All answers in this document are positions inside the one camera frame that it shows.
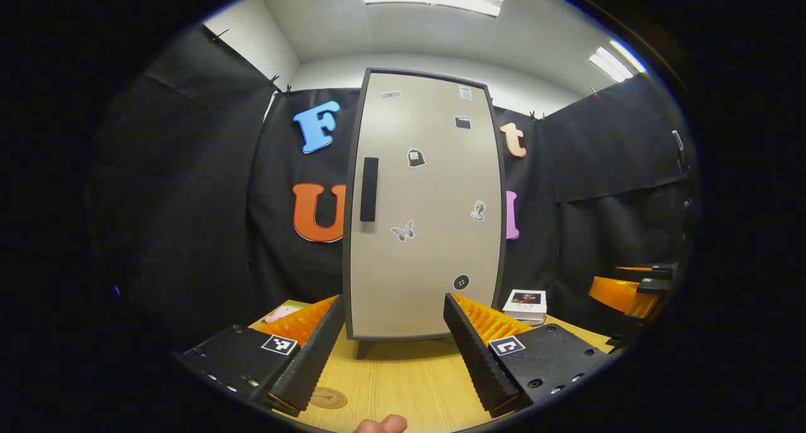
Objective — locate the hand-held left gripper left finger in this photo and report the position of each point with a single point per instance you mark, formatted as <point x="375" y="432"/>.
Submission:
<point x="312" y="364"/>

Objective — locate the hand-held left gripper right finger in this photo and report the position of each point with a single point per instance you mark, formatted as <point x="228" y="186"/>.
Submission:
<point x="478" y="364"/>

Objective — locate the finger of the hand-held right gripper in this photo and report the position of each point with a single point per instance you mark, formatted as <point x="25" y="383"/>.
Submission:
<point x="620" y="294"/>
<point x="664" y="270"/>

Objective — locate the round brown coaster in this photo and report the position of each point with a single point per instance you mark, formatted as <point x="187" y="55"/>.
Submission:
<point x="328" y="398"/>

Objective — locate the dark grey cabinet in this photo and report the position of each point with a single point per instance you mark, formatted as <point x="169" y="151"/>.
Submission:
<point x="363" y="348"/>

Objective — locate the beige cabinet door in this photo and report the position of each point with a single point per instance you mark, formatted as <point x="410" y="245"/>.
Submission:
<point x="434" y="244"/>

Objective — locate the pink plush toy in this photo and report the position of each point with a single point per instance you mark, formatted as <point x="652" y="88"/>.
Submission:
<point x="280" y="311"/>

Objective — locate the grey book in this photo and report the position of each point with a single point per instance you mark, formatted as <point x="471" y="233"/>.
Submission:
<point x="529" y="320"/>

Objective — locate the white book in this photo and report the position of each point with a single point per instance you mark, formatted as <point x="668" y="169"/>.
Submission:
<point x="526" y="299"/>

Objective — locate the black backdrop cloth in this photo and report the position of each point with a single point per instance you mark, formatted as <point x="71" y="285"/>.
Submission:
<point x="189" y="200"/>

